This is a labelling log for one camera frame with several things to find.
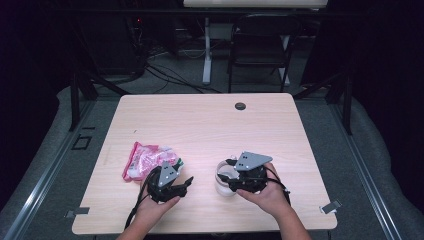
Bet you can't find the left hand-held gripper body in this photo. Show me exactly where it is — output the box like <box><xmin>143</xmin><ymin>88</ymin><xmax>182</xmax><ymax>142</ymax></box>
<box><xmin>146</xmin><ymin>160</ymin><xmax>181</xmax><ymax>204</ymax></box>

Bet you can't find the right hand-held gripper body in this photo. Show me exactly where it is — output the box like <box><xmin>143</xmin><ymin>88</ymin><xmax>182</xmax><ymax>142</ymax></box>
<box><xmin>234</xmin><ymin>151</ymin><xmax>274</xmax><ymax>194</ymax></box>

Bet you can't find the clear jar lid with knob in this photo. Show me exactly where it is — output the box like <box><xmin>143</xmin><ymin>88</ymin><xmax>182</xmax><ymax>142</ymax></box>
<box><xmin>215</xmin><ymin>155</ymin><xmax>241</xmax><ymax>183</ymax></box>

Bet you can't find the clear glass jar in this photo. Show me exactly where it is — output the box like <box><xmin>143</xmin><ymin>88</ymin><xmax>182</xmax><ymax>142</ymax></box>
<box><xmin>214</xmin><ymin>159</ymin><xmax>241</xmax><ymax>197</ymax></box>

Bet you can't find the pink plastic bag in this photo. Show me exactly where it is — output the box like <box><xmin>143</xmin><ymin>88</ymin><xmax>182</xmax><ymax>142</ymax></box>
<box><xmin>121</xmin><ymin>141</ymin><xmax>184</xmax><ymax>183</ymax></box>

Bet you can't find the person's left hand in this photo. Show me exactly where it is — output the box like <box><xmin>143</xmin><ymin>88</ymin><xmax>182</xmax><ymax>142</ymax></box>
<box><xmin>136</xmin><ymin>193</ymin><xmax>181</xmax><ymax>224</ymax></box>

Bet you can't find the person's right hand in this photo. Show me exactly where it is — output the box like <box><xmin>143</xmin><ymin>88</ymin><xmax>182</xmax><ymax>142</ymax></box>
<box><xmin>236</xmin><ymin>162</ymin><xmax>291</xmax><ymax>219</ymax></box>

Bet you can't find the grey tape strip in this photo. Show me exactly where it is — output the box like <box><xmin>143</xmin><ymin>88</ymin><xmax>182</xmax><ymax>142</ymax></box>
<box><xmin>64</xmin><ymin>206</ymin><xmax>91</xmax><ymax>219</ymax></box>
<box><xmin>319</xmin><ymin>199</ymin><xmax>343</xmax><ymax>215</ymax></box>

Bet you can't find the black metal stand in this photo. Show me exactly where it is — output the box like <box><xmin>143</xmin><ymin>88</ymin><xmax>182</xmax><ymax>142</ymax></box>
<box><xmin>293</xmin><ymin>66</ymin><xmax>354</xmax><ymax>136</ymax></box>
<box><xmin>68</xmin><ymin>66</ymin><xmax>131</xmax><ymax>132</ymax></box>

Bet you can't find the black folding chair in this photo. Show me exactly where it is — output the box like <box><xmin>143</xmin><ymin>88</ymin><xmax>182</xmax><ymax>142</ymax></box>
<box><xmin>227</xmin><ymin>13</ymin><xmax>303</xmax><ymax>94</ymax></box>

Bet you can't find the dark equipment cabinet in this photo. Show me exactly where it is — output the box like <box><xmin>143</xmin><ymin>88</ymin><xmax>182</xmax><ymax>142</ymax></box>
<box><xmin>74</xmin><ymin>14</ymin><xmax>146</xmax><ymax>76</ymax></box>

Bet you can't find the white desk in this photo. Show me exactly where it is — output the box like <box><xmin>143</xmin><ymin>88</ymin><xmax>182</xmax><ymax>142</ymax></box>
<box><xmin>183</xmin><ymin>0</ymin><xmax>330</xmax><ymax>87</ymax></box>

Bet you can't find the right hand-held gripper cable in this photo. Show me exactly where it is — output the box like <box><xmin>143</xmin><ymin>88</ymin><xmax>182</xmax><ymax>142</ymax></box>
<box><xmin>264</xmin><ymin>165</ymin><xmax>292</xmax><ymax>206</ymax></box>

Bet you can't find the bundle of black floor cables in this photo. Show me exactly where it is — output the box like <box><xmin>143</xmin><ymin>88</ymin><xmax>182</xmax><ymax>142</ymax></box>
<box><xmin>144</xmin><ymin>63</ymin><xmax>223</xmax><ymax>95</ymax></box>

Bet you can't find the aluminium floor rail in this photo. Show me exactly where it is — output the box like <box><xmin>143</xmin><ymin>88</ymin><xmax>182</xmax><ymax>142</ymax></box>
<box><xmin>3</xmin><ymin>99</ymin><xmax>96</xmax><ymax>240</ymax></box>
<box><xmin>328</xmin><ymin>99</ymin><xmax>403</xmax><ymax>240</ymax></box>

